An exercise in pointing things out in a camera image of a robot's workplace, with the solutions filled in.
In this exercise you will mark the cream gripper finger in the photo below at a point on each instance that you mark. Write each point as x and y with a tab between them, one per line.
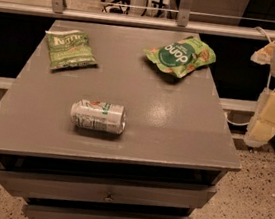
261	127
264	55

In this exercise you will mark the green rice chip bag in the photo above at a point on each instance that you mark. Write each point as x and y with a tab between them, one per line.
182	57

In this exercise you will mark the white green soda can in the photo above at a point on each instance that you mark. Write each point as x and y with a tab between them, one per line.
101	116

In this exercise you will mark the grey metal railing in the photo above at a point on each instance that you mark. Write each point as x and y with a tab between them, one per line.
253	19

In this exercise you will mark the green snack bag white top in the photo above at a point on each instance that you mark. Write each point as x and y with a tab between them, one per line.
69	49

